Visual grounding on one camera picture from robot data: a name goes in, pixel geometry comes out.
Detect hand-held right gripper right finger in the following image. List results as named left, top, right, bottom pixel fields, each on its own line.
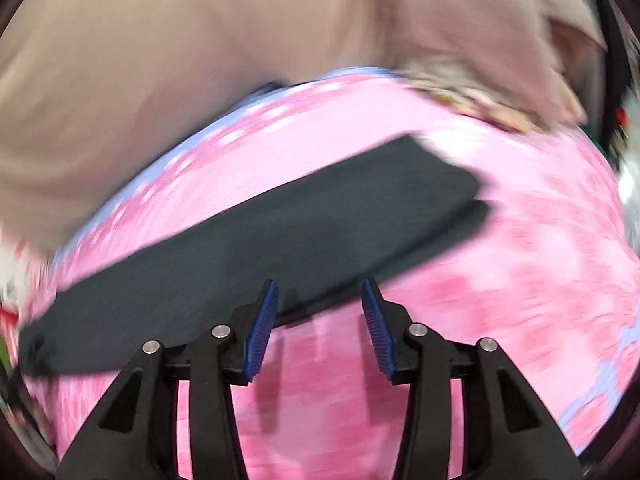
left=361, top=277, right=583, bottom=480

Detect dark grey pants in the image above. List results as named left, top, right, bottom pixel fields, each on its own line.
left=17, top=132, right=493, bottom=378

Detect pink rose print bedsheet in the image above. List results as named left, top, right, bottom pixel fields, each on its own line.
left=25, top=65, right=632, bottom=480

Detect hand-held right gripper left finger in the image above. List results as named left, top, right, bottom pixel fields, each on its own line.
left=57, top=280, right=279, bottom=480

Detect pinkish beige cloth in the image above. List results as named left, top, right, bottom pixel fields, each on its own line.
left=380, top=0, right=608, bottom=133

